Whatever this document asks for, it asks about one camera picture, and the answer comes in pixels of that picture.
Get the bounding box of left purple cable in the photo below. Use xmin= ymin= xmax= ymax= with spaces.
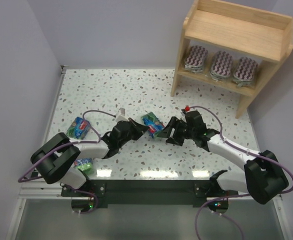
xmin=17 ymin=110 xmax=119 ymax=216

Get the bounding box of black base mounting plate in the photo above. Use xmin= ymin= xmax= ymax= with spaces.
xmin=60 ymin=178 xmax=240 ymax=209

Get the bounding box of aluminium frame rail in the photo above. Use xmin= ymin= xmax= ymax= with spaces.
xmin=17 ymin=65 xmax=69 ymax=200

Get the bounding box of purple zigzag sponge pack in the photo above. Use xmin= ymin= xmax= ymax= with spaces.
xmin=209 ymin=50 xmax=234 ymax=81
xmin=184 ymin=45 xmax=208 ymax=73
xmin=232 ymin=57 xmax=259 ymax=88

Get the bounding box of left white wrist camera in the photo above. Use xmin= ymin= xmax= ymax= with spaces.
xmin=115 ymin=107 xmax=128 ymax=123

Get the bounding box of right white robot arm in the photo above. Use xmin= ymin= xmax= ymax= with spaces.
xmin=158 ymin=110 xmax=289 ymax=205

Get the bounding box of wooden two-tier shelf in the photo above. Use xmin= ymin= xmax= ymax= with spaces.
xmin=170 ymin=0 xmax=293 ymax=119

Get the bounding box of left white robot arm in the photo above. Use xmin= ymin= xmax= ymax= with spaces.
xmin=30 ymin=118 xmax=149 ymax=189

